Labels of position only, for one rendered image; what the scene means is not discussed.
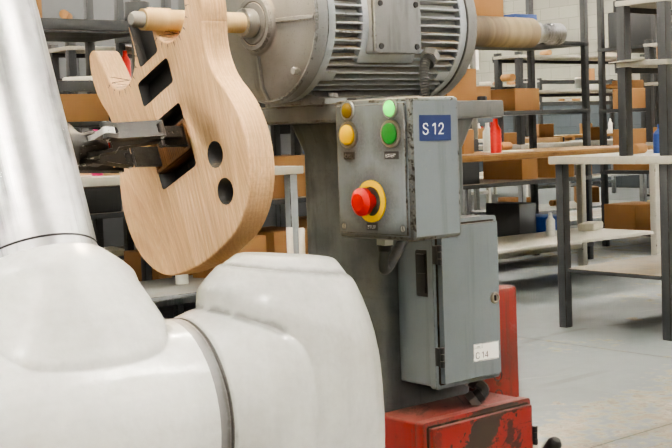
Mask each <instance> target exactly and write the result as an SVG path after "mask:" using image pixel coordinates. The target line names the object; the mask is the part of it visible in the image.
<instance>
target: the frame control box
mask: <svg viewBox="0 0 672 448"><path fill-rule="evenodd" d="M386 99H387V98H379V99H363V100H349V101H351V102H352V103H353V104H354V109H355V114H354V117H353V118H352V119H351V120H350V121H346V120H344V119H343V118H342V116H341V112H340V109H341V105H342V103H343V102H344V101H339V102H337V103H336V129H337V158H338V187H339V216H340V234H341V236H343V237H351V238H366V239H377V245H378V251H379V255H378V270H379V272H380V273H381V274H382V275H387V274H389V273H390V272H391V271H392V270H393V269H394V267H395V265H396V264H397V262H398V260H399V258H400V256H401V254H402V253H403V251H404V249H405V247H406V245H407V243H408V241H412V242H415V241H424V240H432V239H441V238H449V237H457V236H459V235H461V210H460V176H459V143H458V109H457V98H456V97H454V96H419V97H395V98H393V99H395V101H396V102H397V107H398V110H397V114H396V116H395V117H394V118H393V119H388V118H386V117H385V116H384V114H383V111H382V105H383V102H384V101H385V100H386ZM387 123H392V124H393V125H394V126H395V127H396V130H397V138H396V141H395V142H394V143H393V144H391V145H389V144H386V143H385V142H384V141H383V139H382V135H381V132H382V128H383V126H384V125H385V124H387ZM344 125H350V126H351V127H352V129H353V131H354V140H353V142H352V144H351V145H344V144H343V143H342V142H341V140H340V130H341V128H342V127H343V126H344ZM358 188H366V189H368V190H369V191H370V192H371V194H373V195H374V196H375V197H376V201H377V202H376V206H375V207H374V208H373V209H372V212H371V213H370V214H369V215H367V216H358V215H357V214H355V212H354V211H353V209H352V205H351V198H352V194H353V192H354V191H355V190H356V189H358ZM393 240H397V241H396V243H395V245H394V247H393V249H392V245H393ZM389 252H391V253H390V254H389Z"/></svg>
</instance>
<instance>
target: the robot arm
mask: <svg viewBox="0 0 672 448"><path fill-rule="evenodd" d="M99 125H100V130H98V131H94V130H89V131H84V132H82V133H79V132H78V131H76V130H75V129H74V127H73V126H72V125H70V124H69V123H67V122H66V118H65V114H64V110H63V106H62V102H61V98H60V94H59V90H58V86H57V82H56V78H55V74H54V70H53V66H52V62H51V58H50V54H49V50H48V47H47V43H46V39H45V35H44V31H43V27H42V23H41V19H40V15H39V11H38V7H37V3H36V0H0V448H385V412H384V396H383V383H382V373H381V363H380V356H379V349H378V345H377V340H376V336H375V331H374V328H373V325H372V322H371V318H370V315H369V313H368V310H367V308H366V305H365V303H364V300H363V298H362V295H361V293H360V291H359V289H358V287H357V285H356V283H355V281H354V280H353V278H352V277H351V276H350V275H348V274H346V272H345V271H344V269H343V268H342V267H341V266H340V264H339V263H338V262H337V261H336V260H335V259H334V258H331V257H328V256H320V255H309V254H293V253H272V252H242V253H238V254H235V255H234V256H232V257H231V258H229V259H228V260H227V261H225V262H224V263H223V264H220V265H218V266H216V267H215V268H214V269H213V270H212V271H211V272H210V273H209V274H208V276H207V277H206V278H205V279H204V280H203V282H202V283H201V284H200V286H199V287H198V289H197V292H196V308H195V309H192V310H189V311H186V312H184V313H182V314H180V315H178V316H177V317H175V318H173V319H165V320H164V318H163V316H162V314H161V312H160V311H159V310H158V308H157V307H156V305H155V304H154V302H153V301H152V300H151V298H150V297H149V295H148V294H147V292H146V291H145V290H144V288H143V287H142V285H141V284H140V282H139V280H138V278H137V276H136V273H135V271H134V270H133V268H131V267H130V266H129V265H128V264H127V263H125V262H124V261H123V260H121V259H120V258H118V257H117V256H115V255H113V254H112V253H110V252H108V251H107V250H105V249H104V248H102V247H100V246H98V244H97V240H96V236H95V232H94V228H93V224H92V220H91V216H90V213H89V209H88V205H87V201H86V197H85V193H84V189H83V185H82V181H81V177H80V173H119V174H120V173H123V172H124V168H127V169H131V168H133V167H134V166H135V167H161V166H162V162H161V158H160V154H159V151H158V147H157V146H155V147H141V146H147V145H154V144H158V145H159V147H161V148H164V147H187V146H188V143H187V140H186V136H185V132H184V129H183V126H164V124H163V121H162V120H149V121H132V122H107V121H103V122H101V123H100V124H99ZM108 143H110V147H111V148H109V144H108ZM130 148H131V149H130ZM130 150H131V152H130ZM113 167H115V168H113Z"/></svg>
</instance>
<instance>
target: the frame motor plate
mask: <svg viewBox="0 0 672 448"><path fill-rule="evenodd" d="M457 109H458V118H493V117H502V116H503V115H504V110H503V101H502V100H487V96H478V97H477V100H469V101H457ZM261 110H262V112H263V115H264V117H265V120H266V123H267V125H290V124H315V123H336V103H332V104H323V105H307V106H290V107H273V108H267V107H265V108H261Z"/></svg>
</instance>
